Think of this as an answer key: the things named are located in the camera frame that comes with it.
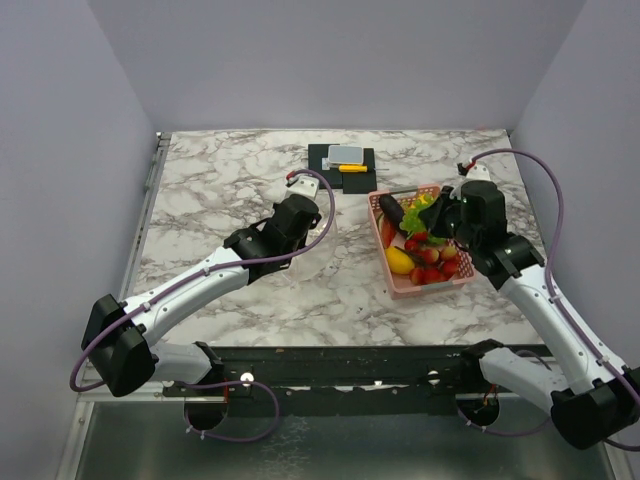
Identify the yellow toy bell pepper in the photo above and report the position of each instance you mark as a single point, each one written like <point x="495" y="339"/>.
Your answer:
<point x="422" y="202"/>

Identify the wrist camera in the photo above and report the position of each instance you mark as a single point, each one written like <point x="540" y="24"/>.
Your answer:
<point x="473" y="171"/>
<point x="304" y="185"/>

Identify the green toy grapes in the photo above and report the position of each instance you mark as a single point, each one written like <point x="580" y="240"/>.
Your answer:
<point x="411" y="223"/>

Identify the dark purple toy eggplant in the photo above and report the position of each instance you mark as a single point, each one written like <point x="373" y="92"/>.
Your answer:
<point x="393" y="212"/>

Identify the red yellow toy strawberry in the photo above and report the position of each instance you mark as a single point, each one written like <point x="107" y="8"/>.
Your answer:
<point x="431" y="256"/>

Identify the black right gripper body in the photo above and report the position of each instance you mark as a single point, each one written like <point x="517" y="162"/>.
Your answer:
<point x="453" y="210"/>

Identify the grey rectangular box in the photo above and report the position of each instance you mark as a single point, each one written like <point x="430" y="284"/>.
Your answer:
<point x="345" y="155"/>

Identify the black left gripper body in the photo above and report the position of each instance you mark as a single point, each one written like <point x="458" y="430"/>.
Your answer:
<point x="299" y="245"/>

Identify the pink perforated plastic basket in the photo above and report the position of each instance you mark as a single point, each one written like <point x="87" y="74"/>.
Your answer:
<point x="454" y="263"/>

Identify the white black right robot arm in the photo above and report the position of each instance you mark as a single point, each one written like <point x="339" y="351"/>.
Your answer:
<point x="593" y="394"/>

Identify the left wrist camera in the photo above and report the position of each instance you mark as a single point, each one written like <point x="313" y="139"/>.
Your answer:
<point x="304" y="185"/>

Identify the clear polka dot zip bag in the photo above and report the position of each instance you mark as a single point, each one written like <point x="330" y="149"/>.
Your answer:
<point x="314" y="262"/>

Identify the black metal front rail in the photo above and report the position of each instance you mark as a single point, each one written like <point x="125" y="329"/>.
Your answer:
<point x="340" y="381"/>

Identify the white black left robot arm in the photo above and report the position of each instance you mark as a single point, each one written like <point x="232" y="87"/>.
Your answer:
<point x="122" y="339"/>

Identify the yellow toy lemon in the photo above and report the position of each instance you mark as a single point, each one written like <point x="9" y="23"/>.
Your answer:
<point x="399" y="263"/>

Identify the yellow handled screwdriver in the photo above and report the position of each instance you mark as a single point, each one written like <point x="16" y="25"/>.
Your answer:
<point x="359" y="169"/>

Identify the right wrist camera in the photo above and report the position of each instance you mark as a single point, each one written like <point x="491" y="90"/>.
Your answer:
<point x="473" y="171"/>

